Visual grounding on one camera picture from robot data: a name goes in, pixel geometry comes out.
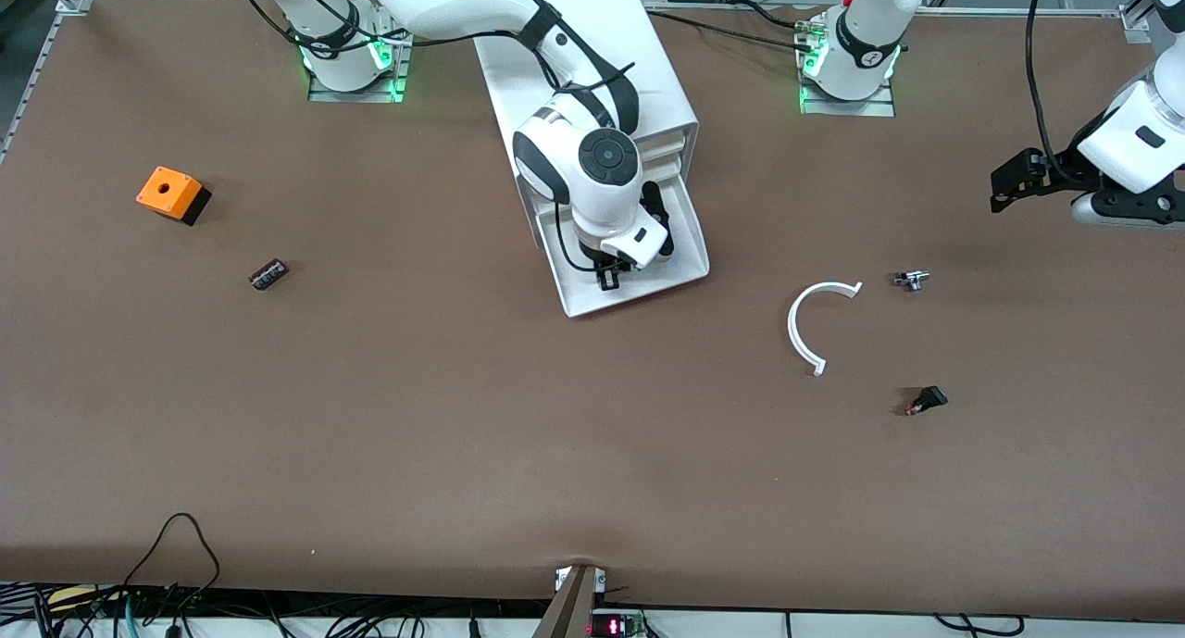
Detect black floor cable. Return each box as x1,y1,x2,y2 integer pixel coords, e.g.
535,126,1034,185
933,612,1025,637

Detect white curved plastic clip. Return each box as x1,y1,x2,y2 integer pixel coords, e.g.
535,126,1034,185
787,281,864,378

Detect orange box black base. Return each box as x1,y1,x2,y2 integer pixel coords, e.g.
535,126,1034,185
136,166,213,227

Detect aluminium frame profile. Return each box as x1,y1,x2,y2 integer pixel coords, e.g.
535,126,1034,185
0,0,94,162

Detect thin black looped cable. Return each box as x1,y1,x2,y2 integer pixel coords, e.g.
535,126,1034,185
120,513,223,611

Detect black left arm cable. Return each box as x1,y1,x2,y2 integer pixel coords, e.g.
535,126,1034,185
1022,0,1080,183

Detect white plastic drawer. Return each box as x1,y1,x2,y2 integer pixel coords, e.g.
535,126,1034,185
637,124,700,157
639,149,693,181
534,156,712,319

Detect small red digit display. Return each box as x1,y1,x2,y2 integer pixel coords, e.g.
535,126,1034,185
589,608,646,638

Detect tangled black cables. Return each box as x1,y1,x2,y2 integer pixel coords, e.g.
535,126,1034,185
0,582,556,638

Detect black table cable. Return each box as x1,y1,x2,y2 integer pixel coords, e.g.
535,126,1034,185
639,0,816,46

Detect aluminium table frame rail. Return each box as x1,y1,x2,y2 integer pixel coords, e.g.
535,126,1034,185
643,4,1154,42

